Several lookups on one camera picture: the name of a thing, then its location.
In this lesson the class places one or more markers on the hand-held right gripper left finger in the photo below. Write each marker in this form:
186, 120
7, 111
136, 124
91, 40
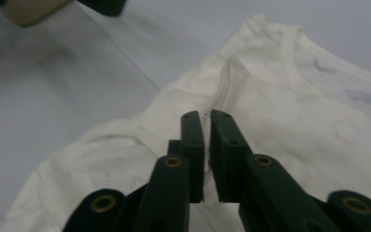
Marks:
194, 145

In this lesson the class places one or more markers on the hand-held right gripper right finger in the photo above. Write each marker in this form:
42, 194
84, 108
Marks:
227, 161

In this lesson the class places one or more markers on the beige plastic basket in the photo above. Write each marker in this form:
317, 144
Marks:
32, 11

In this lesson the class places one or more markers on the white baby garment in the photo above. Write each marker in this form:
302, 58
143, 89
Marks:
286, 112

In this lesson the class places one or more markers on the white table mat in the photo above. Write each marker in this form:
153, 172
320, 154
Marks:
61, 90

